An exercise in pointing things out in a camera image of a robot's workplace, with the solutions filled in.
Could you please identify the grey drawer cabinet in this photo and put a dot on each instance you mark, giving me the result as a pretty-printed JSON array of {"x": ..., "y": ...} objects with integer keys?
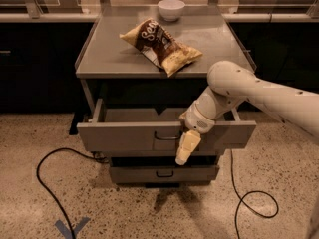
[{"x": 115, "y": 72}]

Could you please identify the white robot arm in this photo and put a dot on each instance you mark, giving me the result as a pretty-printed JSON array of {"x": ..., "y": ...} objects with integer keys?
[{"x": 228, "y": 85}]

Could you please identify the blue tape floor marker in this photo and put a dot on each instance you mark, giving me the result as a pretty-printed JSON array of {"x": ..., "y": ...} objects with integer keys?
[{"x": 71, "y": 232}]

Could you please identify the grey bottom drawer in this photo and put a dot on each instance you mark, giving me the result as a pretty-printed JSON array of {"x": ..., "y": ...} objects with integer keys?
[{"x": 148, "y": 174}]

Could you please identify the yellow brown chip bag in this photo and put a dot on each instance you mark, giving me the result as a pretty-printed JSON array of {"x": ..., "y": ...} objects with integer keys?
[{"x": 160, "y": 47}]

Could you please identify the grey top drawer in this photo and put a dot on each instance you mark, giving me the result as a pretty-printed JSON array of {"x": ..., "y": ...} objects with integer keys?
[{"x": 144, "y": 132}]

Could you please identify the grey drawer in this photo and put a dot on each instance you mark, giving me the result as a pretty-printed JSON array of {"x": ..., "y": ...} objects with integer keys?
[
  {"x": 148, "y": 174},
  {"x": 144, "y": 132}
]

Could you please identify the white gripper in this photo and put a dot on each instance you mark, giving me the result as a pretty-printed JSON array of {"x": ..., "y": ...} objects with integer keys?
[{"x": 196, "y": 120}]

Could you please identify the white bowl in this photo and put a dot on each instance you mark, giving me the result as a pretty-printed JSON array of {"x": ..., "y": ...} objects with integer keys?
[{"x": 171, "y": 10}]

